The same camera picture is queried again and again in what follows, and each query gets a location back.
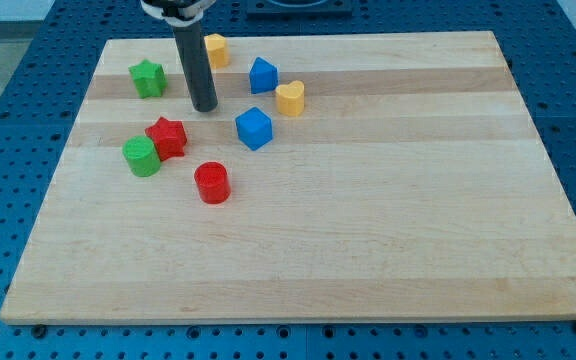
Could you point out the yellow heart block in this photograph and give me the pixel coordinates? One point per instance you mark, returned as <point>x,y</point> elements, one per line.
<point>290,98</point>

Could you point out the light wooden board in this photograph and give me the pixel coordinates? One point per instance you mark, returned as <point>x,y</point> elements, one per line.
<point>414,187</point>

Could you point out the blue pentagon block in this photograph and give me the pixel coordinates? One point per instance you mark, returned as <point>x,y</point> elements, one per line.
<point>263,76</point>

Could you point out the blue cube block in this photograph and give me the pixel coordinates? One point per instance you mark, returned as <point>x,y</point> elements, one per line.
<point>254,128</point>

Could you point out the green cylinder block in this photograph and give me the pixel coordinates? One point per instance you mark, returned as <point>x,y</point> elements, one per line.
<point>141,156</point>

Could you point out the red cylinder block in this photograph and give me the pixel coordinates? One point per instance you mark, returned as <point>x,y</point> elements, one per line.
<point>212,182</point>

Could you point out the green star block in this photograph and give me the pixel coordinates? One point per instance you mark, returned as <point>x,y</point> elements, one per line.
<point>148,78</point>

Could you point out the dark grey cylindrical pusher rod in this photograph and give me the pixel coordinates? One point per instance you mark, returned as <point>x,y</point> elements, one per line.
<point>195,63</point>

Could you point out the yellow hexagon block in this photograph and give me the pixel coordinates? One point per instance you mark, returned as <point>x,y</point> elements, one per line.
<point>218,51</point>

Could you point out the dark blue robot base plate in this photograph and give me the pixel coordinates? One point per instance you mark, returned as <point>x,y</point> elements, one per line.
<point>262,9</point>

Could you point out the red star block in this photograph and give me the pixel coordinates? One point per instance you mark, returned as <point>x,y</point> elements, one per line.
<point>169,138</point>

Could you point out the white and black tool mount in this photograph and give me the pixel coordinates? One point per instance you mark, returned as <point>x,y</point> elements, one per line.
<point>177,12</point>

